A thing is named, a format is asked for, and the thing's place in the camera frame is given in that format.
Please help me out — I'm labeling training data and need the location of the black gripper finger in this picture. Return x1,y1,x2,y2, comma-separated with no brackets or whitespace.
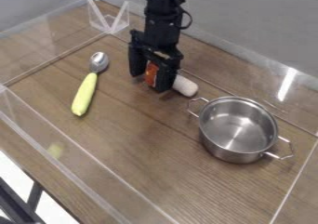
128,46,146,77
153,59,180,92

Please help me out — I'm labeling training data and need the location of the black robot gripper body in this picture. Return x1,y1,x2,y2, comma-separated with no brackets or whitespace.
129,17,184,63

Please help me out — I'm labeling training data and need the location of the red white toy mushroom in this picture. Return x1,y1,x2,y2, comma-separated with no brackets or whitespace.
144,62,198,98

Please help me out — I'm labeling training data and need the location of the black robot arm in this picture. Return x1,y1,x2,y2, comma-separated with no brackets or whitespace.
128,0,192,92

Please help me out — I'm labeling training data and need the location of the stainless steel pot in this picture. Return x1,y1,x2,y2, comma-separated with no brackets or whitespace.
185,96,293,164

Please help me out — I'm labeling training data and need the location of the clear acrylic table fence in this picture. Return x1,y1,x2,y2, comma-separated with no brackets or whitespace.
0,1,318,224

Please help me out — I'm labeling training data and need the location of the spoon with yellow handle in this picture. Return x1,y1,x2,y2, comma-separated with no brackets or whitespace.
70,52,109,116

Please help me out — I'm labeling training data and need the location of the clear acrylic corner bracket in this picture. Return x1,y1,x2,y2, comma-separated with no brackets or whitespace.
86,0,129,34

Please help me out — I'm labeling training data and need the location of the black metal table frame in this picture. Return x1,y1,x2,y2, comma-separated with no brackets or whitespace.
0,178,45,224

